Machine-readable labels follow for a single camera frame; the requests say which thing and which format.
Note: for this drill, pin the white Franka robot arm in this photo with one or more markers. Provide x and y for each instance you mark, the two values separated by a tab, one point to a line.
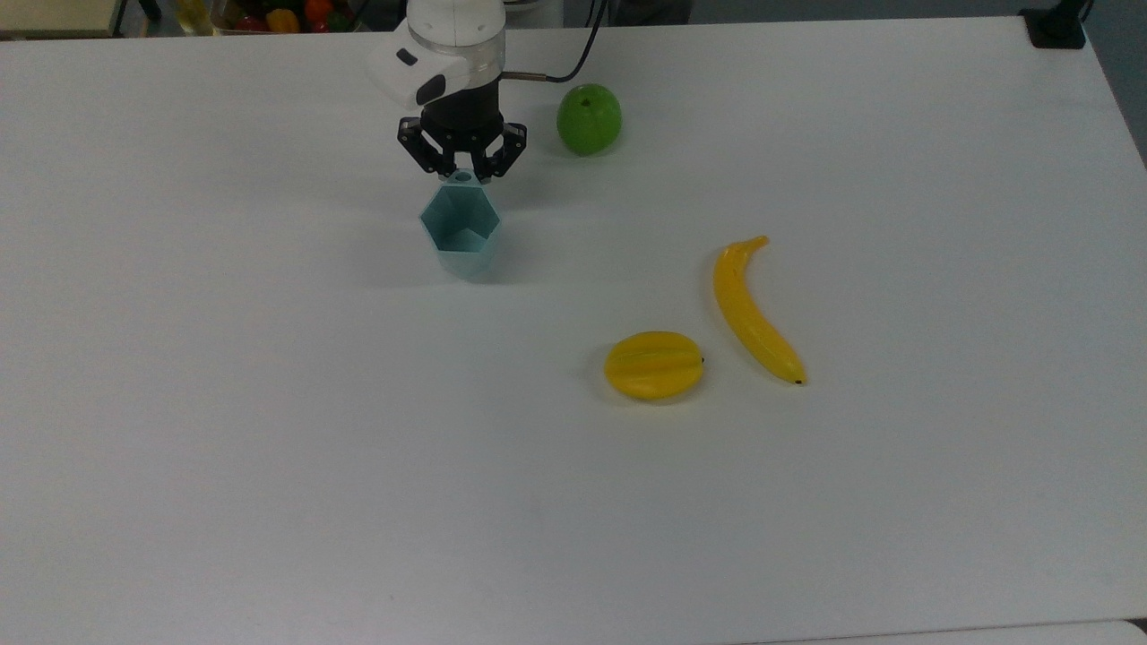
448	36

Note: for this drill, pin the red toy tomato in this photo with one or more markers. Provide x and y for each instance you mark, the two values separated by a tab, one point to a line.
318	9

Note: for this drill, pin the yellow toy starfruit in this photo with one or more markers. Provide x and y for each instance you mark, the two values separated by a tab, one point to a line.
654	365

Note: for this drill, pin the orange toy pepper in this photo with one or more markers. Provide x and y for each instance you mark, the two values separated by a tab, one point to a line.
282	21

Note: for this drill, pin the black clamp base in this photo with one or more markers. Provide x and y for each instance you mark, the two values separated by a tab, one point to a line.
1056	25

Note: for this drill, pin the light blue hexagonal mug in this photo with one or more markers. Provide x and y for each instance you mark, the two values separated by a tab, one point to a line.
466	255

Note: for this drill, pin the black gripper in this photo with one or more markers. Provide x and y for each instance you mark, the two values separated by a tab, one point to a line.
461	121

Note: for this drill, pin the yellow toy banana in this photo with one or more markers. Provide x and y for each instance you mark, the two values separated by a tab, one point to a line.
748	318

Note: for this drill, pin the clear plastic fruit container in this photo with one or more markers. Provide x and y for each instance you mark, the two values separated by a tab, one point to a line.
235	18

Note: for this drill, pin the beige box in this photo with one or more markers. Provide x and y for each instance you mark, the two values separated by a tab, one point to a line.
54	16

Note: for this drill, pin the green toy apple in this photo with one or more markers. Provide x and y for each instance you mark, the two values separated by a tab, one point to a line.
589	119

